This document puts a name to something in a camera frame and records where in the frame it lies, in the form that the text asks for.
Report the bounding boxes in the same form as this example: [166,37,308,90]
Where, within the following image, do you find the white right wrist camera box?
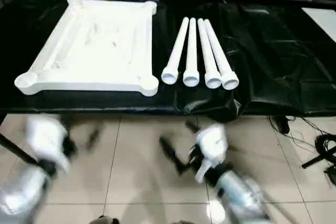
[194,124,229,183]

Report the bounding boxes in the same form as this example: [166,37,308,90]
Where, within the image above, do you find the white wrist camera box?
[194,124,229,183]
[25,115,71,172]

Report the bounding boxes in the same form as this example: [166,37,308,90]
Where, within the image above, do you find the white plastic table leg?
[197,18,222,89]
[183,18,201,88]
[204,19,240,90]
[161,17,190,85]

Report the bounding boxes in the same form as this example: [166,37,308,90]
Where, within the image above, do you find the black floor cables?
[269,115,336,185]

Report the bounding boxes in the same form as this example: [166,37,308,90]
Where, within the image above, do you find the black table mat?
[0,0,336,122]

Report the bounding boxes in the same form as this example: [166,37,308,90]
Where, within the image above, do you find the white plastic table top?
[14,0,159,97]

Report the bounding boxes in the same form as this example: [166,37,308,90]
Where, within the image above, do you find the white flat board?
[302,7,336,42]

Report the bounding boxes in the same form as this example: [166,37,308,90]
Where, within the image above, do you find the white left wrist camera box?
[25,115,71,172]

